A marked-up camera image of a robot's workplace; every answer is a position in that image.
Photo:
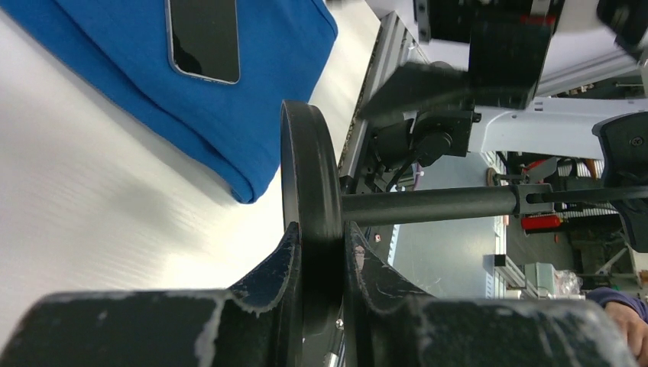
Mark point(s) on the black phone stand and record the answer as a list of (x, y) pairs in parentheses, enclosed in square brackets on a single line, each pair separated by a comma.
[(312, 199)]

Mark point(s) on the person's hand in background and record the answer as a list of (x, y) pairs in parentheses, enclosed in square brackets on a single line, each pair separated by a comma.
[(632, 328)]

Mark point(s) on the black phone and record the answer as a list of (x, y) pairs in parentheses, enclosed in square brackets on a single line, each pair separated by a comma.
[(202, 39)]

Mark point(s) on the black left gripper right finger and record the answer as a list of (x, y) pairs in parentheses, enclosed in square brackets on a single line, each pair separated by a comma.
[(389, 321)]

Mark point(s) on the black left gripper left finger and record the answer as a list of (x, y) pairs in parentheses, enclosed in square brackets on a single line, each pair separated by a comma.
[(255, 322)]

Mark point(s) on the blue cloth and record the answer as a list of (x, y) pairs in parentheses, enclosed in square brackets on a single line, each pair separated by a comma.
[(120, 47)]

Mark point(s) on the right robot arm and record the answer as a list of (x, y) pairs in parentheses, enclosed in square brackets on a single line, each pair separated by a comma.
[(508, 42)]

